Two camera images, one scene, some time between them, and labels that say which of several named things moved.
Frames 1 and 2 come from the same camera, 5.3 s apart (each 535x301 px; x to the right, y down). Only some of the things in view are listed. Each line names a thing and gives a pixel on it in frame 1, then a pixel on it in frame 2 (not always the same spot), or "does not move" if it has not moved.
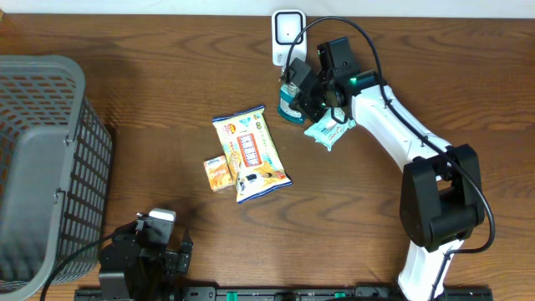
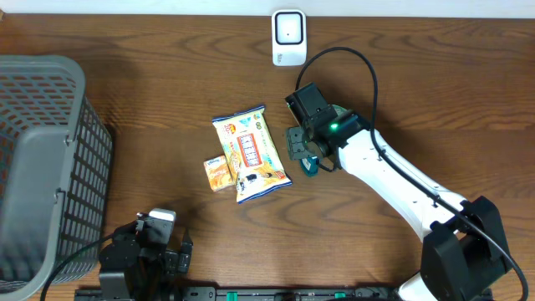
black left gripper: [172, 260] does not move
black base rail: [278, 293] does not move
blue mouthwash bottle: [288, 91] → [310, 165]
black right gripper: [303, 102] → [294, 146]
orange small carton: [218, 172] does not move
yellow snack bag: [251, 152] does not move
